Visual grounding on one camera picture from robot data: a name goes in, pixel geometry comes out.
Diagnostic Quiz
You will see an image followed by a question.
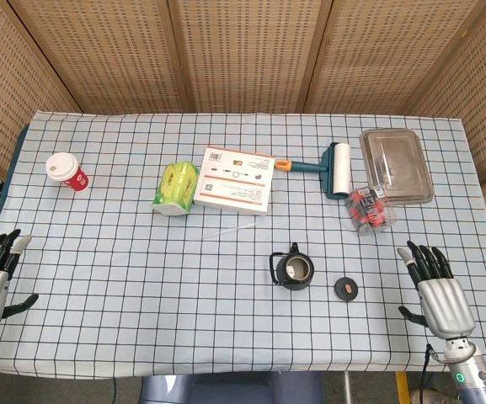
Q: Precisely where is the red paper cup white lid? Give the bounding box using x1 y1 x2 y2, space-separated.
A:
45 151 90 193

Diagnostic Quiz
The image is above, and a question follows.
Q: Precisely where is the black round teapot lid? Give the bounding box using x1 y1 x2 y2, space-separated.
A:
333 274 361 302

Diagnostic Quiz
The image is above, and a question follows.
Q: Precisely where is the clear thin straw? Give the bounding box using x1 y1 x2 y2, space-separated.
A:
194 222 258 242

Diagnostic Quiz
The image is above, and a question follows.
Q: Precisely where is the teal lint roller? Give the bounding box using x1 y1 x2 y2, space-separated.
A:
274 141 352 201

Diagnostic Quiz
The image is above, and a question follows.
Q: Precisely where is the white orange cardboard box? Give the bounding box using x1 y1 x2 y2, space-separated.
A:
192 146 277 218

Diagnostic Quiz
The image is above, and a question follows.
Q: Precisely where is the green tissue pack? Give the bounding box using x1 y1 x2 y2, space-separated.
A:
150 160 200 217

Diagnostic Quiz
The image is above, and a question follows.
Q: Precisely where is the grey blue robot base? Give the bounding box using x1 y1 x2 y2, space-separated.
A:
138 371 324 404

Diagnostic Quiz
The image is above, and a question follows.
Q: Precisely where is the bag of red items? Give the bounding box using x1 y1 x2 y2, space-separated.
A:
344 184 398 234

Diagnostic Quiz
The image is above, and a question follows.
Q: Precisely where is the bamboo folding screen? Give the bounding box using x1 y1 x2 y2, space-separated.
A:
0 0 486 291

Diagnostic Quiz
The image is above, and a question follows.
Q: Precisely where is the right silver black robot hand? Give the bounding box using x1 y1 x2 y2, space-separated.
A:
396 240 478 340

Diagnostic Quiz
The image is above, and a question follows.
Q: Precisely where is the blue checked tablecloth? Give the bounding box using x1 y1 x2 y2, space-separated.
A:
0 109 486 379

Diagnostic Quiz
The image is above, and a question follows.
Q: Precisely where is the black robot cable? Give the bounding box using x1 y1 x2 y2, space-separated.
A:
418 343 441 404

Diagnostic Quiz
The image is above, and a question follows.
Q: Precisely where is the clear plastic lidded container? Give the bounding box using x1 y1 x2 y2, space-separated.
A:
359 127 435 207

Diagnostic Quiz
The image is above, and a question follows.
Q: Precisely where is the black teapot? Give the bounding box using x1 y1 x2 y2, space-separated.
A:
268 242 315 293

